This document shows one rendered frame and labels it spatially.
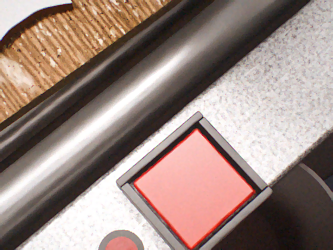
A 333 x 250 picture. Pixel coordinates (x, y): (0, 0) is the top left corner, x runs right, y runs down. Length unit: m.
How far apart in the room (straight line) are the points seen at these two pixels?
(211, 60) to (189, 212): 0.12
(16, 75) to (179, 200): 0.14
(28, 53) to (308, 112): 0.20
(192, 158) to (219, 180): 0.02
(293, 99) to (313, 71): 0.03
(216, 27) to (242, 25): 0.02
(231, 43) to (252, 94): 0.04
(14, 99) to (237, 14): 0.17
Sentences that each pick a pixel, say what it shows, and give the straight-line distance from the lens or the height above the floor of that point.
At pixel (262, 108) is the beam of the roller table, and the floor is 0.92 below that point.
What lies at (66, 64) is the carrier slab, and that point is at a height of 0.94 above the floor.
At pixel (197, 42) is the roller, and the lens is 0.47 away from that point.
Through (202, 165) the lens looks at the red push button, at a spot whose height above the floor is 0.93.
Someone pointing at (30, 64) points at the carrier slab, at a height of 0.94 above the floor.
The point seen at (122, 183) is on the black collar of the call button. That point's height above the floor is 0.93.
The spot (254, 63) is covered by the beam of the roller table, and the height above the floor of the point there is 0.92.
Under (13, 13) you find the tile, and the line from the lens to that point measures 0.45.
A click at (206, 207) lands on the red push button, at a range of 0.43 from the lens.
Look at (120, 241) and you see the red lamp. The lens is 0.44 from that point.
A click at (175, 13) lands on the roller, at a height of 0.91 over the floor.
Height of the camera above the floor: 1.35
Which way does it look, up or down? 75 degrees down
